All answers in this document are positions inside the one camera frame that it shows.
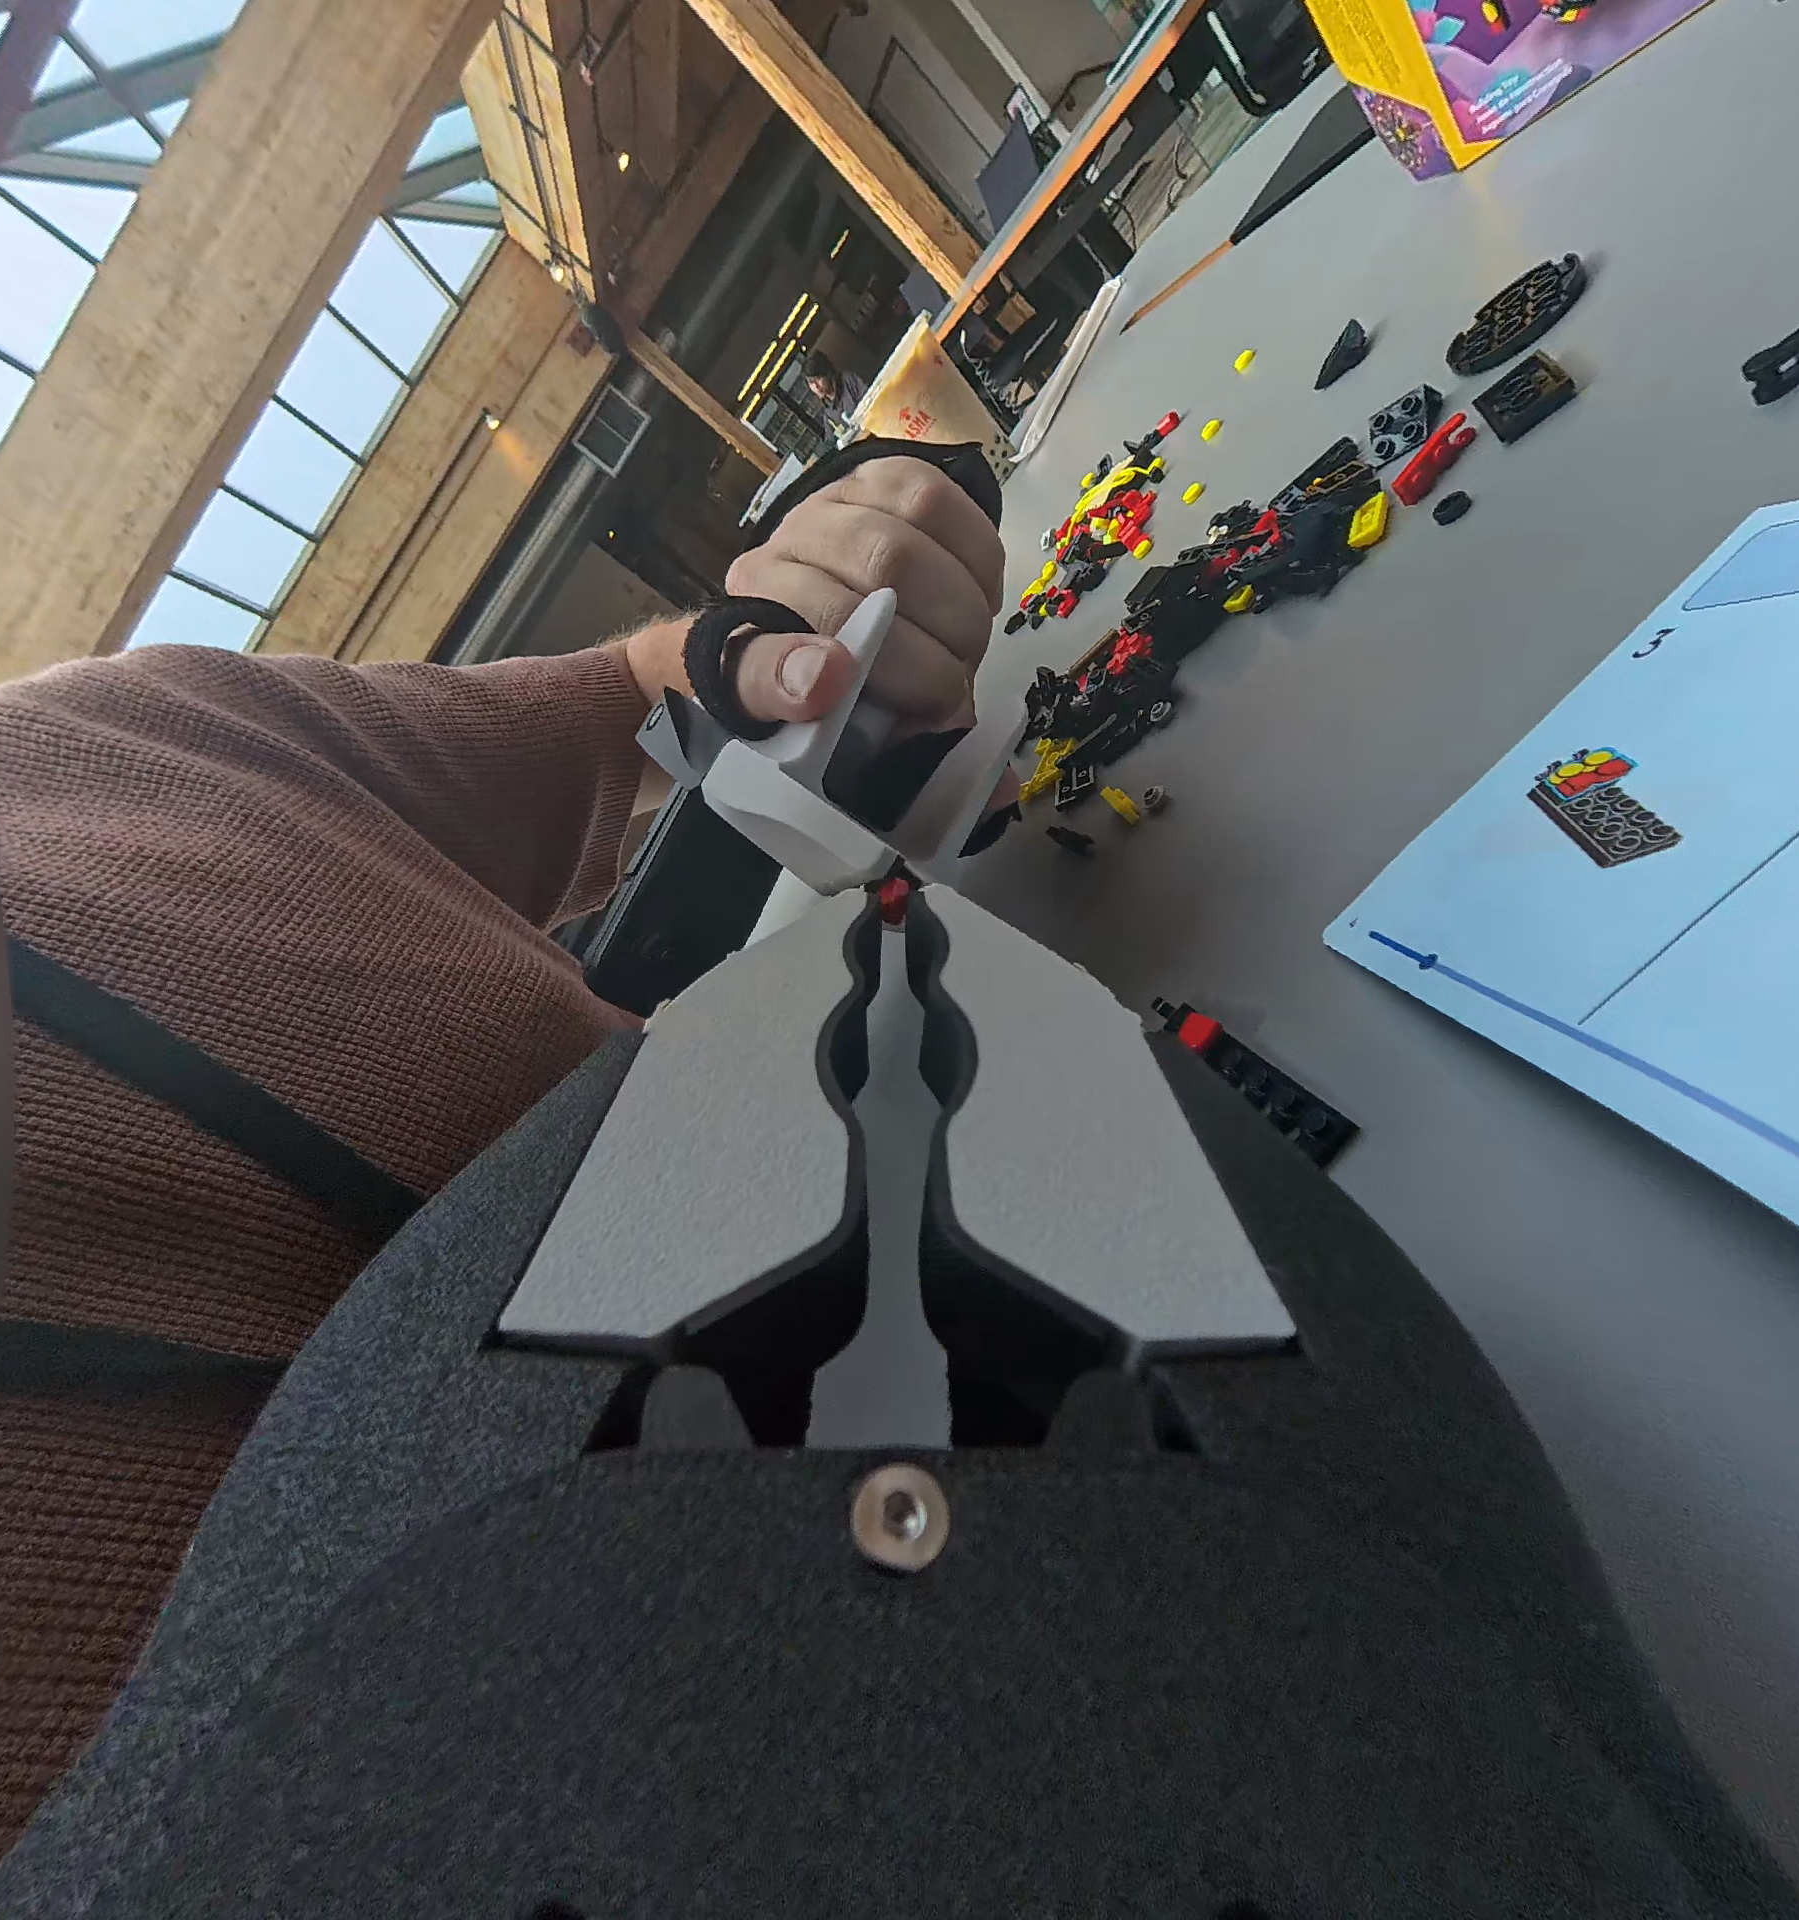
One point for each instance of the long black plate brick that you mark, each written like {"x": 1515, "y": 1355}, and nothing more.
{"x": 1281, "y": 1098}

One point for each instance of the purple toy box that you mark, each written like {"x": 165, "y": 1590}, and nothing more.
{"x": 1483, "y": 90}

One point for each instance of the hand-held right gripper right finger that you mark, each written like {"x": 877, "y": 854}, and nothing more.
{"x": 1093, "y": 1185}

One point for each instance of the long background table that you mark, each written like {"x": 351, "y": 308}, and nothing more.
{"x": 1079, "y": 142}

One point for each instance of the wooden strip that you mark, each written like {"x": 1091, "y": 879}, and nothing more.
{"x": 1175, "y": 284}

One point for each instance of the dark grey square brick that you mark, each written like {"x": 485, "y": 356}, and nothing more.
{"x": 1401, "y": 420}

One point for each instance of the skylight window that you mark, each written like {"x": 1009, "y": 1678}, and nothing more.
{"x": 27, "y": 262}

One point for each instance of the person's left forearm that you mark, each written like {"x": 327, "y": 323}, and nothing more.
{"x": 313, "y": 794}

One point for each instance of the cardboard box with red print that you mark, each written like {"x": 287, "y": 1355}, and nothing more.
{"x": 929, "y": 404}

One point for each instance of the long red brick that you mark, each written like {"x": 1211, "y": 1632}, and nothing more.
{"x": 1431, "y": 458}

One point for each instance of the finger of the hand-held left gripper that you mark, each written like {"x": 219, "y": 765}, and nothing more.
{"x": 989, "y": 773}
{"x": 793, "y": 811}

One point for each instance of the wooden roof beam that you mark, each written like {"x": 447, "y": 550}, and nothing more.
{"x": 193, "y": 345}
{"x": 839, "y": 135}

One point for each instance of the black wedge brick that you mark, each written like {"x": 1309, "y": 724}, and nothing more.
{"x": 1343, "y": 354}

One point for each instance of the pile of small colourful bricks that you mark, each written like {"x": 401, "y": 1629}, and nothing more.
{"x": 1109, "y": 518}

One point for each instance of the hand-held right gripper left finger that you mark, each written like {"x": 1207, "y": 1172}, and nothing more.
{"x": 689, "y": 1185}

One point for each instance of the pile of large black bricks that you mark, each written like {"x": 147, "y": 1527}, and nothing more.
{"x": 1259, "y": 563}

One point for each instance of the black round plate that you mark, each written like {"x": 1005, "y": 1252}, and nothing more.
{"x": 1513, "y": 313}

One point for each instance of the white ventilation grille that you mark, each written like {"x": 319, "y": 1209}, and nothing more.
{"x": 609, "y": 434}

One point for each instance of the light blue instruction booklet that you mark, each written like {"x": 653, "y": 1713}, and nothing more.
{"x": 1739, "y": 841}

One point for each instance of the small red brick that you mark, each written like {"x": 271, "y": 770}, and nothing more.
{"x": 1195, "y": 1029}
{"x": 891, "y": 897}

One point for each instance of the person's left hand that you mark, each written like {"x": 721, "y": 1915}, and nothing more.
{"x": 869, "y": 555}

